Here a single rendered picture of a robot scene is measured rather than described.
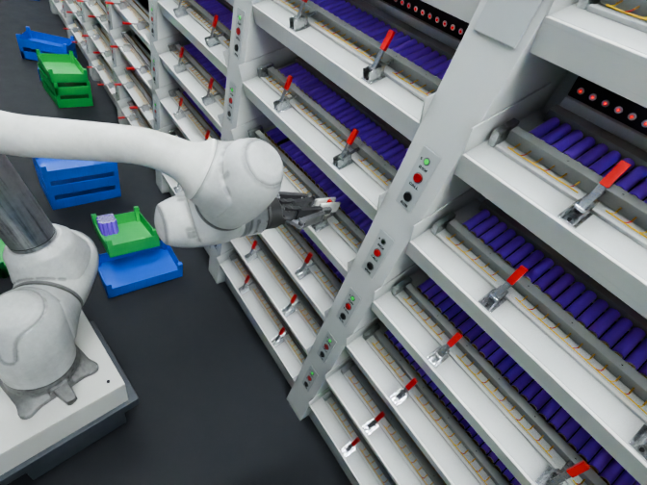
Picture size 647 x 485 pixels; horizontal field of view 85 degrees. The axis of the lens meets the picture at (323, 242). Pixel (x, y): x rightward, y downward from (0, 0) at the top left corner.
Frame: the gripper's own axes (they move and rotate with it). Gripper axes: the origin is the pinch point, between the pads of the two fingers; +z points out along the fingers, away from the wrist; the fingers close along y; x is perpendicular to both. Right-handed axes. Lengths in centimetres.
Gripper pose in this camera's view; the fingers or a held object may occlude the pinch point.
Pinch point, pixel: (326, 205)
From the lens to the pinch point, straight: 91.5
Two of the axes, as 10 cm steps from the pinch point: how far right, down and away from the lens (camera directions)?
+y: 5.8, 6.6, -4.8
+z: 7.3, -1.5, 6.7
